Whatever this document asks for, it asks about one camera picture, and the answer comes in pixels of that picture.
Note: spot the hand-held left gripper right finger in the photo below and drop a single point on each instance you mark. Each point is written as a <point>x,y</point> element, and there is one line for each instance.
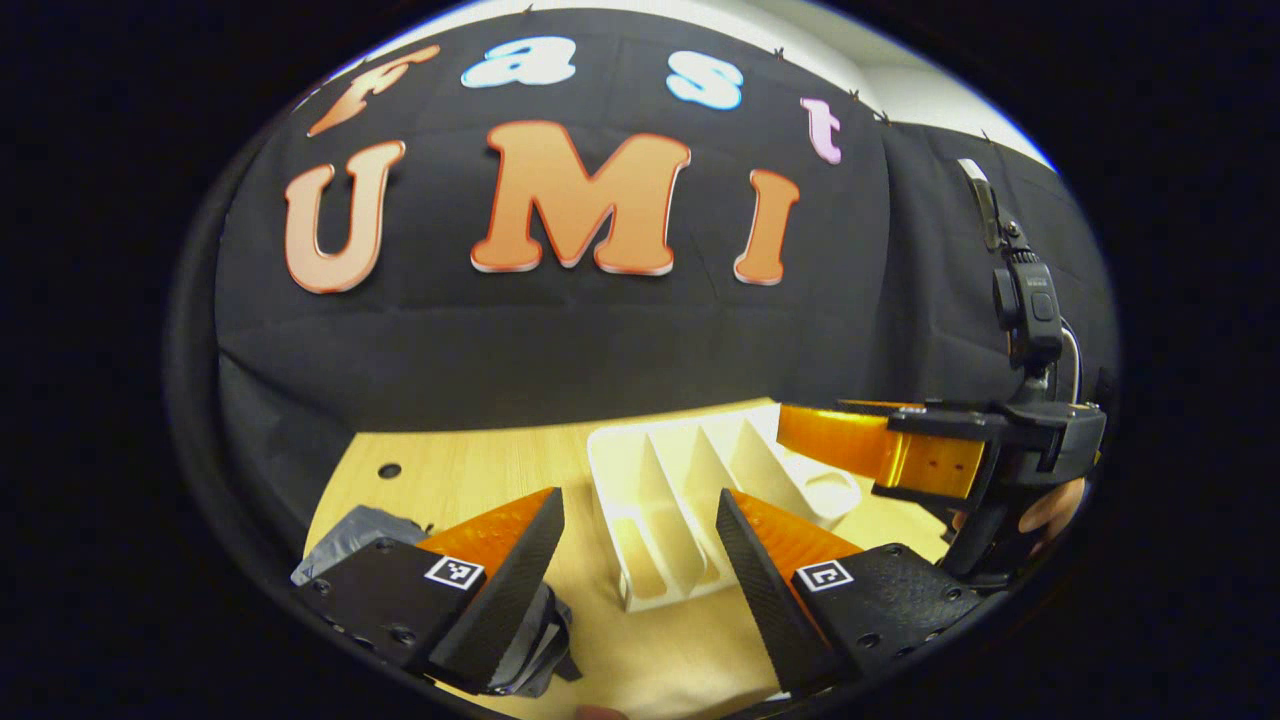
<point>765,600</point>

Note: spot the black backdrop cloth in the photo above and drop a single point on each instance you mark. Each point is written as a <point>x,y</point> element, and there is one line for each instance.
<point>600,340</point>

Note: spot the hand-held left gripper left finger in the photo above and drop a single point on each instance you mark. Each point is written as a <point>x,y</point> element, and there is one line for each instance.
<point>510,600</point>

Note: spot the white bookshelf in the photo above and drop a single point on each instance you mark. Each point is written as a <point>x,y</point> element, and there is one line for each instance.
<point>650,500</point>

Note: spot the grey schoolbag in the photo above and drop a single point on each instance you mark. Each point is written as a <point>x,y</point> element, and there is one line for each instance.
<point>350,530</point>

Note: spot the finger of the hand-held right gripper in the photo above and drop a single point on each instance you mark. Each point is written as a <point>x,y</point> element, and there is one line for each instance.
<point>880,406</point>
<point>850,445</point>

